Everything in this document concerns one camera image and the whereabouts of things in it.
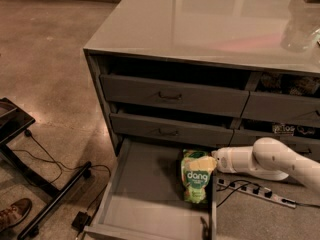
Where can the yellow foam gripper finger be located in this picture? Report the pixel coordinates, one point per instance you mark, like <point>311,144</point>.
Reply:
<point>206,163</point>

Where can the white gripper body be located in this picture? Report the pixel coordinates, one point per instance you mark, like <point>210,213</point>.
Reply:
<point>222,159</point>

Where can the green dang rice chip bag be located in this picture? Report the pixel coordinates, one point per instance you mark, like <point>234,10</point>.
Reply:
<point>194,182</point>

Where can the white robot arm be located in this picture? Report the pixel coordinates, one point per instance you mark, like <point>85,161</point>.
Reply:
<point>267,159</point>

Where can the snack bags in middle drawer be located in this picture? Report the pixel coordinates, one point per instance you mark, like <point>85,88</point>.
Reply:
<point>295,130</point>

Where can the snack bags in drawer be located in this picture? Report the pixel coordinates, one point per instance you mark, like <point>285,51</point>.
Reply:
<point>295,130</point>
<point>290,84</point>

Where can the top right grey drawer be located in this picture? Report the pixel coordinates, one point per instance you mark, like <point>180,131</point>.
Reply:
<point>281,108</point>

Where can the grey drawer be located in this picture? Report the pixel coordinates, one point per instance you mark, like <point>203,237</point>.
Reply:
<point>174,95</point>
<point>170,130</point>
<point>281,108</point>
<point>307,147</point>

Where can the middle left grey drawer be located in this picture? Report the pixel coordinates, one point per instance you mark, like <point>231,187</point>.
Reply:
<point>170,130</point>

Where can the middle right grey drawer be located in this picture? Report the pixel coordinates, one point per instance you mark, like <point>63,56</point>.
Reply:
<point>307,147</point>

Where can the open bottom left drawer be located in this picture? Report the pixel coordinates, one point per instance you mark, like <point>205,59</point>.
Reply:
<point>144,198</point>

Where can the grey drawer cabinet counter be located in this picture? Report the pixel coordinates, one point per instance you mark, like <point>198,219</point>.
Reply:
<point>223,43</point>

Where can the snack bags in top drawer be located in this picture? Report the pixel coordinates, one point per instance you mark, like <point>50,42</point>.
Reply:
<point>290,84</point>

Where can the top left grey drawer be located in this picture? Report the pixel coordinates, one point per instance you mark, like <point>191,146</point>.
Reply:
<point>174,95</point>

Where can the clear object on counter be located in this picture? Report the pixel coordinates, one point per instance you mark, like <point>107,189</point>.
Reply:
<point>298,37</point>

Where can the white power strip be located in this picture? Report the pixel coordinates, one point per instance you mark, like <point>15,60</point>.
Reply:
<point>255,190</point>

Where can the black power adapter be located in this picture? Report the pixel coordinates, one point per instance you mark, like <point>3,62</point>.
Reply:
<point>80,221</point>

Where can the black metal stand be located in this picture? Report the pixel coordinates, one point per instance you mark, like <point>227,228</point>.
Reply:
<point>14,121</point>

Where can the brown shoe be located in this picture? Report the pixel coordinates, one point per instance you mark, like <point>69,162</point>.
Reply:
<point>15,213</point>

